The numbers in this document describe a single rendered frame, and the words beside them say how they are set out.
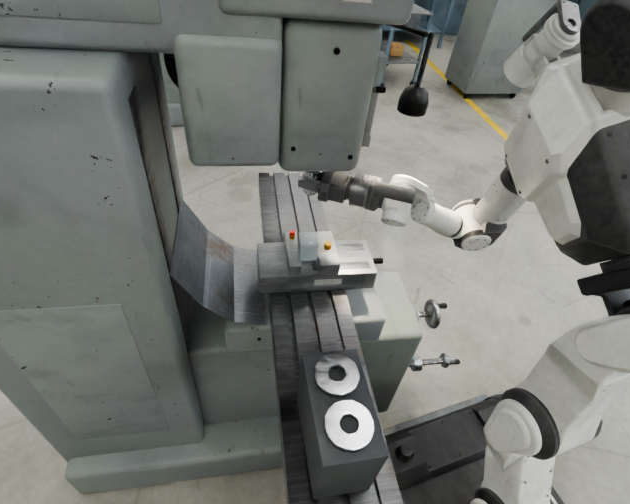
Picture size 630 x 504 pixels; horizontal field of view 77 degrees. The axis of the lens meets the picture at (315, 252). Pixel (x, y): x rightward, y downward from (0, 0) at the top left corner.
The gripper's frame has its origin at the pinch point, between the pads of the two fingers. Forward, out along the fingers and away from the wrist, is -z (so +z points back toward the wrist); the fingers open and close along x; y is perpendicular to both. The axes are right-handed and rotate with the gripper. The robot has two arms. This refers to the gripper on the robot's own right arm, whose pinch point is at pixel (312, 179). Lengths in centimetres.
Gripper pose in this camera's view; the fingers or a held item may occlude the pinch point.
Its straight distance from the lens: 105.4
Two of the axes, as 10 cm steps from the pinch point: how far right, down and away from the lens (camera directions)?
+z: 9.6, 2.5, -1.5
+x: -2.8, 6.4, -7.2
